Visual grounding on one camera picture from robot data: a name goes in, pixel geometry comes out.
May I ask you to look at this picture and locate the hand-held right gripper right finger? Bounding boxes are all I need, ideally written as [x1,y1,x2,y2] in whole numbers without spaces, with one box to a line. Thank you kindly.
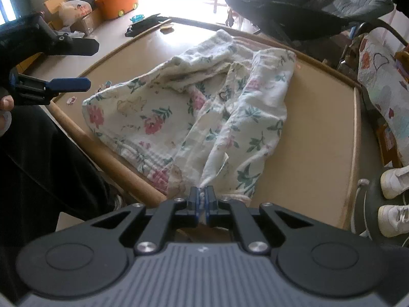
[206,187,315,256]

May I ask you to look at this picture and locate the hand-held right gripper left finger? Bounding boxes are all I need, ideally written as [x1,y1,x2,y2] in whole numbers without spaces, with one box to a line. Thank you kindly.
[91,187,203,256]

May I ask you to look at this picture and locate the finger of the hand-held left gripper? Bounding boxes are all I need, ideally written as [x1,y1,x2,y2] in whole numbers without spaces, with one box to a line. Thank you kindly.
[38,16,99,56]
[9,70,92,105]

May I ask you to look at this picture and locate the white floral baby garment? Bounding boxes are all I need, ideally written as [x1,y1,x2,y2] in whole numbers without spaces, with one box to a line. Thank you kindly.
[82,29,297,199]

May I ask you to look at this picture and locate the person's left hand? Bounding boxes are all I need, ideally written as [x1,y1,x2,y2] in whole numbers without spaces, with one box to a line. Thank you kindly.
[0,96,15,136]

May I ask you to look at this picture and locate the cardboard box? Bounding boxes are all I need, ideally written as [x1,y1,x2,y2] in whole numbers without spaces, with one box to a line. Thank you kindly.
[77,9,103,36]

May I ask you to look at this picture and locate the white plastic bag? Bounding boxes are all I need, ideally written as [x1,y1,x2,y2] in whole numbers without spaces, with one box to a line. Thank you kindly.
[59,0,93,26]

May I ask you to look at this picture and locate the television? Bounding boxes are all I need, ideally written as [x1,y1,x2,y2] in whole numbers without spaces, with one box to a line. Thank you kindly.
[0,0,18,25]

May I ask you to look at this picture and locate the orange storage bin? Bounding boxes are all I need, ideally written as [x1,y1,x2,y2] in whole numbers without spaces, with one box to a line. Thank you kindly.
[95,0,140,20]

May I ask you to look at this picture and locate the black bag on bin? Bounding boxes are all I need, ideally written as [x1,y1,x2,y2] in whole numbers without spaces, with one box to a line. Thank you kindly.
[125,13,171,38]

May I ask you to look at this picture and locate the person's dark pants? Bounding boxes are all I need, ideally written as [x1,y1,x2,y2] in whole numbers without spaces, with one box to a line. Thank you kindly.
[0,104,121,295]

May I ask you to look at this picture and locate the wooden table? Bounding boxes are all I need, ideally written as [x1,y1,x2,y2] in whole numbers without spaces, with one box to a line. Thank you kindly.
[46,16,363,231]

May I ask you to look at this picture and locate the white sneaker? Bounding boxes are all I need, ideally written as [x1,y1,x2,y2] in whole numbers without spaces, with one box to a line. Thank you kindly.
[378,205,409,238]
[380,166,409,199]

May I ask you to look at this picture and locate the heart print quilt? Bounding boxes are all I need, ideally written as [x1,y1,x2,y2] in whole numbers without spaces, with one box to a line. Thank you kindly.
[357,29,409,157]

